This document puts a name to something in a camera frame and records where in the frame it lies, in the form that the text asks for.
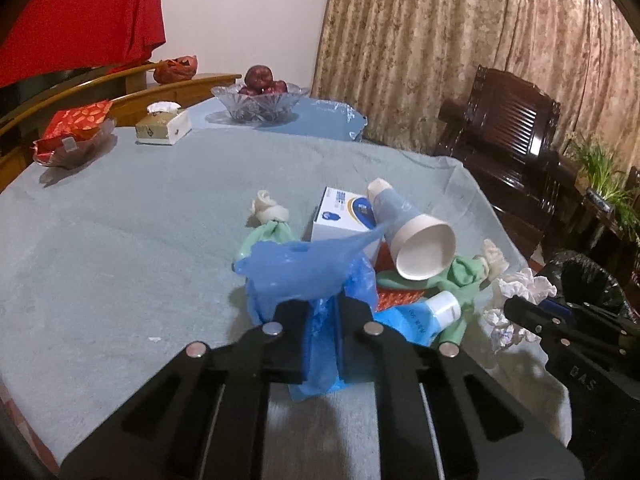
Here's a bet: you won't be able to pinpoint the white tissue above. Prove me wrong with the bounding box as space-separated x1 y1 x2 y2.
482 268 558 353

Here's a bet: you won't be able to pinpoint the blue tube with white cap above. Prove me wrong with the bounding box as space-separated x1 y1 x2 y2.
373 290 461 347

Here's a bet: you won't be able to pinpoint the green rubber glove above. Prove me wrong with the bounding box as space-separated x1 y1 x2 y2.
232 190 296 266
381 240 509 352

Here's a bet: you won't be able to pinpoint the blue plastic bag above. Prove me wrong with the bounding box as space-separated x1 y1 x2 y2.
233 238 378 401

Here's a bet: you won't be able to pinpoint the white blue paper cup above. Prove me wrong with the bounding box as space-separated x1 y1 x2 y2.
367 178 457 282

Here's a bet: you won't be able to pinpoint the alcohol pads box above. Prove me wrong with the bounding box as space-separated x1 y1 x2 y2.
310 186 383 266

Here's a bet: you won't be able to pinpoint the black trash bin with bag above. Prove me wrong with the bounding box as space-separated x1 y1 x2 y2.
537 250 639 324

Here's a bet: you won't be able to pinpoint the dark wooden side table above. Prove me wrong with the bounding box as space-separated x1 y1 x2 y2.
541 184 639 272

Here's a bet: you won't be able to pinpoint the orange foam net in pile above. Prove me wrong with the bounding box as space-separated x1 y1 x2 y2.
374 242 426 312

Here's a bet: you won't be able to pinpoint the green potted plant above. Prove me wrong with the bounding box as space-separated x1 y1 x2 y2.
567 134 639 242

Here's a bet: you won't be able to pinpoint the grey-blue tablecloth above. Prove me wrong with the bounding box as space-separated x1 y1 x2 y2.
1 128 524 460

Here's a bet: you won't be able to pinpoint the dark wooden armchair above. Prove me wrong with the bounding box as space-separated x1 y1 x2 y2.
433 66 577 258

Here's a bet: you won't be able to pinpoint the small glass dish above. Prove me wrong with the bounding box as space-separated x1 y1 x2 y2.
32 119 115 169

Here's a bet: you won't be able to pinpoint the tissue box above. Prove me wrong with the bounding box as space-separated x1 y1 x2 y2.
136 101 192 145

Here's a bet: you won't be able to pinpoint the glass fruit bowl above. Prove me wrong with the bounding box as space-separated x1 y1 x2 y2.
210 84 310 124

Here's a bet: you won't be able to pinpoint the red snack packet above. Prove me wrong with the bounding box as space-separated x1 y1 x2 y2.
39 100 112 140

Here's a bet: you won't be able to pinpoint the blue cover on side table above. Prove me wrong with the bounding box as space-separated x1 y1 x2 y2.
188 98 368 142

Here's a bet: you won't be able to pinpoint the wooden TV cabinet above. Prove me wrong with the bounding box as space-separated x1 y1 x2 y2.
0 62 243 194

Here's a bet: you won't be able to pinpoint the red apples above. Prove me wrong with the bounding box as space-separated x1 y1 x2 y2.
239 65 288 96

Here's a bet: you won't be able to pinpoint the red plastic bag on cabinet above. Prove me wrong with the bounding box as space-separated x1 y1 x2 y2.
153 55 198 84

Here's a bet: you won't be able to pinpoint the floral beige curtain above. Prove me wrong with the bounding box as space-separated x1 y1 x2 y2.
312 0 639 166

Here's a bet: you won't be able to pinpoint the red cloth over television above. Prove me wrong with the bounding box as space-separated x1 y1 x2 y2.
1 0 166 87

